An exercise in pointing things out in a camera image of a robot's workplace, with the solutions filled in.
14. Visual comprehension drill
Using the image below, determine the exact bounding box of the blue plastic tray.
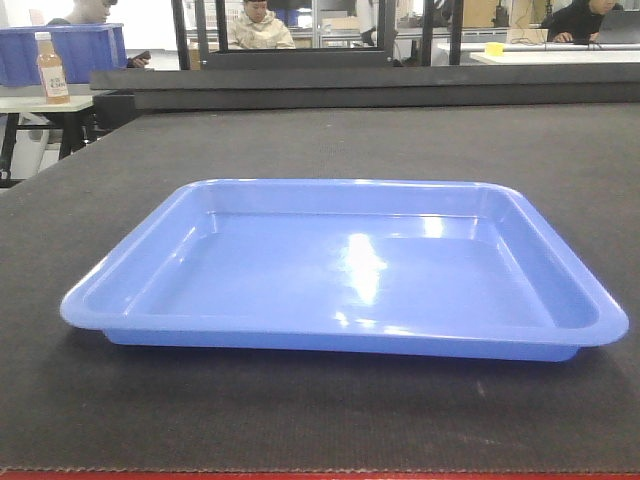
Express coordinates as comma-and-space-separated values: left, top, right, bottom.
60, 179, 629, 362

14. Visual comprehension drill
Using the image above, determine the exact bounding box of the person in beige hoodie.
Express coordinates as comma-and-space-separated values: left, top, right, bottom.
227, 1, 296, 50

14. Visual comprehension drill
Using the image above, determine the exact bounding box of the yellow small box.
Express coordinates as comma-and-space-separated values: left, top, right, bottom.
484, 42, 504, 56

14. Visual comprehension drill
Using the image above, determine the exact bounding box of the white long desk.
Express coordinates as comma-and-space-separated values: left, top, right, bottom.
460, 43, 639, 65

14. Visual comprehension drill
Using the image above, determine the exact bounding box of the blue storage crate on table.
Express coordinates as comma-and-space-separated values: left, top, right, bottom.
0, 23, 127, 87

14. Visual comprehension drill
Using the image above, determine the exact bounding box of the orange juice bottle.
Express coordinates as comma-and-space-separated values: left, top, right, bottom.
34, 31, 70, 105

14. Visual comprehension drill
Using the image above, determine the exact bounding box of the person behind blue crate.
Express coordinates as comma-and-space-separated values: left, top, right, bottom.
46, 0, 151, 69

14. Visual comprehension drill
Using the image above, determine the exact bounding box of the white side table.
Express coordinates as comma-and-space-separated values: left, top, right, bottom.
0, 82, 96, 189

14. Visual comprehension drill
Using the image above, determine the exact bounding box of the person in black top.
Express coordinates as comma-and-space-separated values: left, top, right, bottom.
541, 0, 624, 43

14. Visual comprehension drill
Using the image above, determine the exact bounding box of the grey laptop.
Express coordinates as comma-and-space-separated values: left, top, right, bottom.
596, 10, 640, 44

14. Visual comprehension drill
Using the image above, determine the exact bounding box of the black metal frame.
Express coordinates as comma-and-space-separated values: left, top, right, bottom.
171, 1, 462, 70

